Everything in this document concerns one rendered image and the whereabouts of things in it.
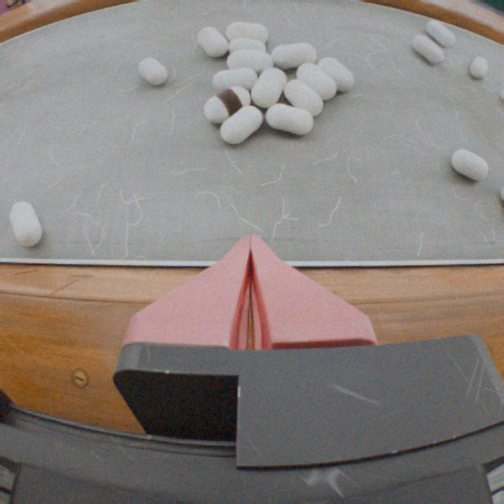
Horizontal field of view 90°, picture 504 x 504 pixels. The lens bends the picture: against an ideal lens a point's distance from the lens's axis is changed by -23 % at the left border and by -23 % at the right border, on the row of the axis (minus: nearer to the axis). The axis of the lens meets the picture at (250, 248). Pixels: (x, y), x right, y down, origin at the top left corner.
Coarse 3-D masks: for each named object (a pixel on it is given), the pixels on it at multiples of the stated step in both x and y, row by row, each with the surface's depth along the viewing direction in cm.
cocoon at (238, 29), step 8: (232, 24) 23; (240, 24) 23; (248, 24) 23; (256, 24) 23; (232, 32) 23; (240, 32) 23; (248, 32) 23; (256, 32) 23; (264, 32) 23; (264, 40) 24
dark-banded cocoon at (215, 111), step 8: (232, 88) 21; (240, 88) 21; (240, 96) 21; (248, 96) 21; (208, 104) 21; (216, 104) 21; (248, 104) 22; (208, 112) 21; (216, 112) 21; (224, 112) 21; (216, 120) 21; (224, 120) 22
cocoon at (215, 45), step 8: (200, 32) 23; (208, 32) 23; (216, 32) 23; (200, 40) 23; (208, 40) 23; (216, 40) 23; (224, 40) 23; (208, 48) 23; (216, 48) 23; (224, 48) 23; (216, 56) 24
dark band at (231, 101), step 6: (228, 90) 21; (216, 96) 21; (222, 96) 21; (228, 96) 21; (234, 96) 21; (222, 102) 21; (228, 102) 21; (234, 102) 21; (240, 102) 21; (228, 108) 21; (234, 108) 21; (240, 108) 21; (228, 114) 21
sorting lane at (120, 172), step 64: (192, 0) 27; (256, 0) 27; (320, 0) 27; (0, 64) 26; (64, 64) 25; (128, 64) 24; (192, 64) 24; (384, 64) 25; (448, 64) 25; (0, 128) 23; (64, 128) 23; (128, 128) 23; (192, 128) 22; (320, 128) 23; (384, 128) 23; (448, 128) 23; (0, 192) 21; (64, 192) 21; (128, 192) 21; (192, 192) 21; (256, 192) 21; (320, 192) 21; (384, 192) 21; (448, 192) 21; (0, 256) 20; (64, 256) 20; (128, 256) 20; (192, 256) 20; (320, 256) 20; (384, 256) 20; (448, 256) 20
